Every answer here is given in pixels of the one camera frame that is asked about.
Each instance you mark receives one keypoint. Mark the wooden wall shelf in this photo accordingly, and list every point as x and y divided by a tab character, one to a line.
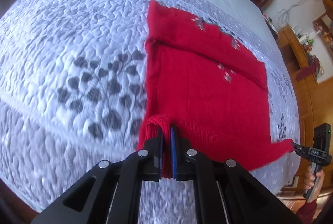
323	25

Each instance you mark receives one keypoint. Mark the red knit sweater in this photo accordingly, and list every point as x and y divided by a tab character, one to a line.
209	88

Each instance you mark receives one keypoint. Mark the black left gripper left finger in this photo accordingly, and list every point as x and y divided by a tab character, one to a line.
109	192

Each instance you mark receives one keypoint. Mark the wooden desk cabinet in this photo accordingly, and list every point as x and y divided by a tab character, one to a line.
314	100

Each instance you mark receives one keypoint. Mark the dark red cloth on desk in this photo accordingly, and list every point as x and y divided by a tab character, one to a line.
313	68

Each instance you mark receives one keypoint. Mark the right hand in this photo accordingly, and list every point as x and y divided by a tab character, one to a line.
313	182

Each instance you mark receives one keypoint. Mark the white grey quilted bedspread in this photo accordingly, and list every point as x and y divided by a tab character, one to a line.
72	85

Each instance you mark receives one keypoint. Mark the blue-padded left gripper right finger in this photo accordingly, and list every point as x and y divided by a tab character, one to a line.
225	192

